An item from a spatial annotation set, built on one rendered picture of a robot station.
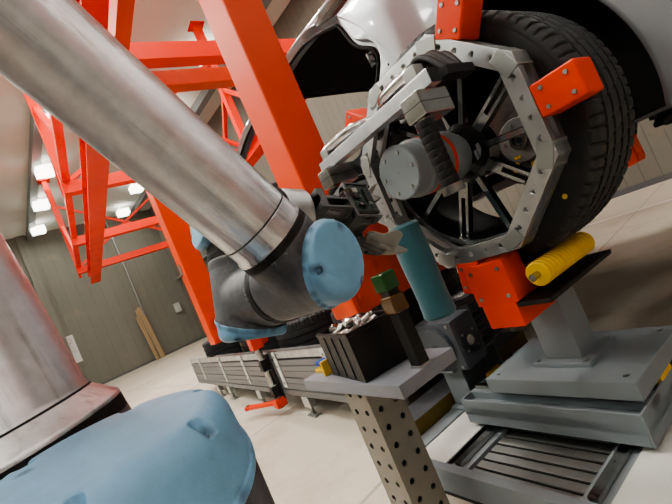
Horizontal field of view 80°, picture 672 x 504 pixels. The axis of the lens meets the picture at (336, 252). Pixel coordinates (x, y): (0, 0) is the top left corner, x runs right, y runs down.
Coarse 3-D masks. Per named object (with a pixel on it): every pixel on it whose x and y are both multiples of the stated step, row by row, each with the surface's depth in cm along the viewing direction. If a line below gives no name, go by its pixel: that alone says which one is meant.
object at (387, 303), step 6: (396, 294) 82; (402, 294) 83; (384, 300) 83; (390, 300) 81; (396, 300) 82; (402, 300) 82; (384, 306) 83; (390, 306) 82; (396, 306) 81; (402, 306) 82; (408, 306) 83; (390, 312) 82; (396, 312) 81
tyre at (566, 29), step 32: (480, 32) 91; (512, 32) 86; (544, 32) 82; (576, 32) 89; (544, 64) 83; (608, 64) 87; (608, 96) 83; (576, 128) 82; (608, 128) 83; (576, 160) 84; (608, 160) 85; (576, 192) 86; (608, 192) 94; (544, 224) 93; (576, 224) 91
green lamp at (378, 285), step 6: (390, 270) 83; (372, 276) 84; (378, 276) 82; (384, 276) 82; (390, 276) 82; (372, 282) 84; (378, 282) 82; (384, 282) 81; (390, 282) 82; (396, 282) 83; (378, 288) 83; (384, 288) 81; (390, 288) 82
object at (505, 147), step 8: (504, 104) 137; (512, 104) 135; (504, 112) 138; (512, 112) 136; (496, 120) 141; (504, 120) 139; (512, 120) 133; (520, 120) 131; (496, 128) 142; (504, 128) 136; (512, 128) 133; (504, 144) 137; (528, 144) 131; (504, 152) 138; (512, 152) 136; (520, 152) 134; (528, 152) 132; (512, 160) 137; (520, 160) 135; (528, 160) 133
